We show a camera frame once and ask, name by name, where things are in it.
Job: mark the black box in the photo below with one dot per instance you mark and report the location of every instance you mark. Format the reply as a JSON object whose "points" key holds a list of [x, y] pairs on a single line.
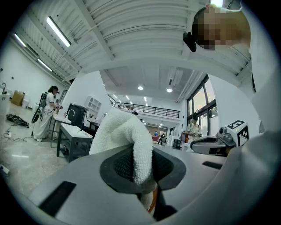
{"points": [[76, 112]]}

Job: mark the white fluffy cloth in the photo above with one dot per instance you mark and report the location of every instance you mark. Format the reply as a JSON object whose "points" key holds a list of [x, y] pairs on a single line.
{"points": [[123, 131]]}

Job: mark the glass window wall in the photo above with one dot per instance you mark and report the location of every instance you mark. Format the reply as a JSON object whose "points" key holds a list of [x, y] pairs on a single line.
{"points": [[200, 99]]}

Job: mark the black bag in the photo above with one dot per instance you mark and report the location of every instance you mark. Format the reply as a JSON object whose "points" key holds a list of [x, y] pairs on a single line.
{"points": [[17, 119]]}

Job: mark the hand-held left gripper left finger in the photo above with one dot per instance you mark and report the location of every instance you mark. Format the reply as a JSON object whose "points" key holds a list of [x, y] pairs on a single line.
{"points": [[87, 186]]}

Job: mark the white top table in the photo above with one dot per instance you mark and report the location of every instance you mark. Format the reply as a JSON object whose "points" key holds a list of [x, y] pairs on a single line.
{"points": [[62, 120]]}

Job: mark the cardboard box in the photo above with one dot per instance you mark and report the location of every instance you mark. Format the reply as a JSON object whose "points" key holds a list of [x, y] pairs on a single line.
{"points": [[17, 99]]}

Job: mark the round ceiling downlight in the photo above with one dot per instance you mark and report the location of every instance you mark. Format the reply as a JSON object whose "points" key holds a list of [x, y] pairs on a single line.
{"points": [[140, 88], [169, 90]]}

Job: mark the ceiling tube light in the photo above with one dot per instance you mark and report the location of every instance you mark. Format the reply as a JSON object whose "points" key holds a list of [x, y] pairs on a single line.
{"points": [[45, 64], [58, 30], [19, 40]]}

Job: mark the white shelf unit with cubbies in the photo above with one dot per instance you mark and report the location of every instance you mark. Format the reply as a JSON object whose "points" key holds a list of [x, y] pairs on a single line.
{"points": [[94, 103]]}

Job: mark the white work table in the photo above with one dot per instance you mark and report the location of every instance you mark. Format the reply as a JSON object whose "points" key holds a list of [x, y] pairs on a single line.
{"points": [[72, 131]]}

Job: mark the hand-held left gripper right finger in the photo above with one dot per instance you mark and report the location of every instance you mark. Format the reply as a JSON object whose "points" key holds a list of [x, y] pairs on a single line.
{"points": [[193, 171]]}

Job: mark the black head-worn camera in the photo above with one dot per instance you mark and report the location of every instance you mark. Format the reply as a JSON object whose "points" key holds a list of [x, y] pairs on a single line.
{"points": [[189, 41]]}

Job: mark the black metal railing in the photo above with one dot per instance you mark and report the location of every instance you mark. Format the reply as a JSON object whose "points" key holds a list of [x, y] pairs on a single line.
{"points": [[153, 109]]}

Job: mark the chrome arched faucet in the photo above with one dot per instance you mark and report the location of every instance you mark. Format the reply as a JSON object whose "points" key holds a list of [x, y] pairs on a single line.
{"points": [[70, 111]]}

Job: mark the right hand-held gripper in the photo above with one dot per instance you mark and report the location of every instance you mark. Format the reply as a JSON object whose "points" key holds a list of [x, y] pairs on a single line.
{"points": [[239, 131]]}

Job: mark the person's head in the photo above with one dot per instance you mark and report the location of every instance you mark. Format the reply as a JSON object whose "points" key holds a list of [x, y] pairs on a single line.
{"points": [[224, 28]]}

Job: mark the white floor power socket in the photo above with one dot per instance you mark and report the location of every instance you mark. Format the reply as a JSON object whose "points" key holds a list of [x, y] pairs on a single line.
{"points": [[4, 169]]}

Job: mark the person's white shirt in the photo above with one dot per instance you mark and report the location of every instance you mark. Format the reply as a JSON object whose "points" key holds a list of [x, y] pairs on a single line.
{"points": [[267, 88]]}

